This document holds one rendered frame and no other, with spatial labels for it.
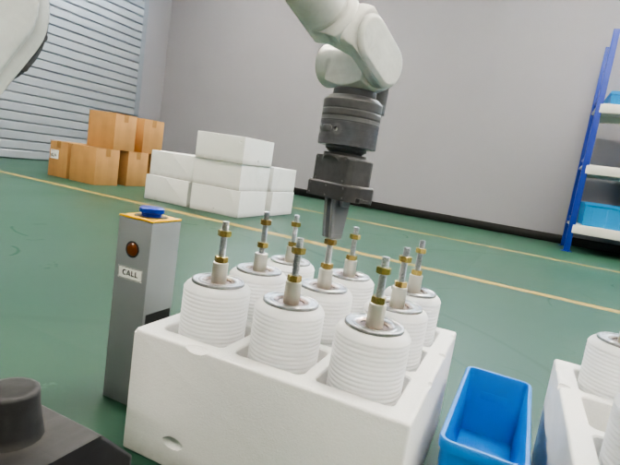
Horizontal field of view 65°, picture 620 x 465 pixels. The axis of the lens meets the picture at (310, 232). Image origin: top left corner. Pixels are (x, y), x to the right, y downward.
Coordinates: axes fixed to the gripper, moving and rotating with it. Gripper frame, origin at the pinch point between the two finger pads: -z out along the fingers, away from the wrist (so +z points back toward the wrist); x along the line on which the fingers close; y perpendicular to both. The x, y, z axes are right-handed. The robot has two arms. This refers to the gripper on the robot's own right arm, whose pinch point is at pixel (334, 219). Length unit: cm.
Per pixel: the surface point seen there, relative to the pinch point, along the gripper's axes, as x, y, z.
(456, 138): -290, 411, 60
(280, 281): -5.9, -4.3, -11.7
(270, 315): 7.6, -14.6, -11.8
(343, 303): 4.7, 0.3, -12.0
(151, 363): -4.4, -24.6, -22.2
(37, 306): -70, -28, -36
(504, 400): 16.0, 32.3, -28.2
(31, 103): -567, 32, 26
